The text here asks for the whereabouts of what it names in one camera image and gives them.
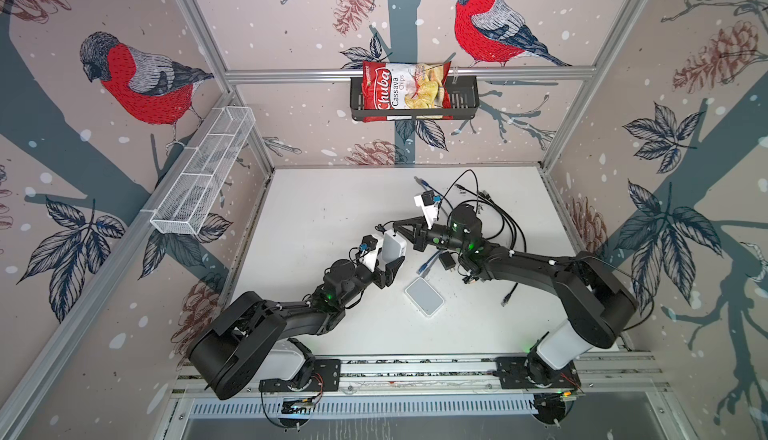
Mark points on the red cassava chips bag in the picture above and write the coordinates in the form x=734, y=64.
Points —
x=390, y=87

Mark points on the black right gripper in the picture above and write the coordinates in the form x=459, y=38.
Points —
x=420, y=236

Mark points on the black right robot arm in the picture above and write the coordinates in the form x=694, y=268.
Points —
x=597, y=305

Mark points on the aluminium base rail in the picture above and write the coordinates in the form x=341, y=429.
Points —
x=597, y=372

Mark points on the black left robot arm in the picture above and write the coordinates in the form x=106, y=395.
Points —
x=232, y=348

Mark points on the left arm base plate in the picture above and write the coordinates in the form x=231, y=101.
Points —
x=300, y=374

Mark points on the white mesh wall shelf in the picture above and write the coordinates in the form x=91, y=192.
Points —
x=191, y=198

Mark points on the black power adapter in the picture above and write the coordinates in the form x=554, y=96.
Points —
x=447, y=261

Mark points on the black wire wall basket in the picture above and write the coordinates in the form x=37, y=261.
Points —
x=462, y=92

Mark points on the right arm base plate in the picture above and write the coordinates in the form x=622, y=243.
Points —
x=525, y=372

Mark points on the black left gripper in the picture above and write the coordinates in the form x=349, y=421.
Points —
x=387, y=275

